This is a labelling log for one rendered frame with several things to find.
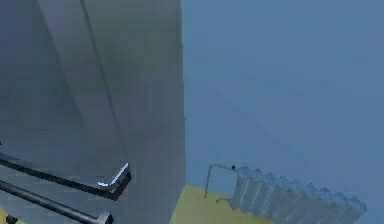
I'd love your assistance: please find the grey fridge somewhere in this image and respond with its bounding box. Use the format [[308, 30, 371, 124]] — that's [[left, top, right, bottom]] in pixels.
[[0, 0, 187, 224]]

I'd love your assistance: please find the grey ribbed radiator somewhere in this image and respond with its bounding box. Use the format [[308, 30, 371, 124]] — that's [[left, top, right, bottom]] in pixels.
[[203, 163, 368, 224]]

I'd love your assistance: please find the black fridge handle bar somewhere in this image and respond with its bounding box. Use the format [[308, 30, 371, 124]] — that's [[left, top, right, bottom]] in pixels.
[[0, 179, 115, 224]]

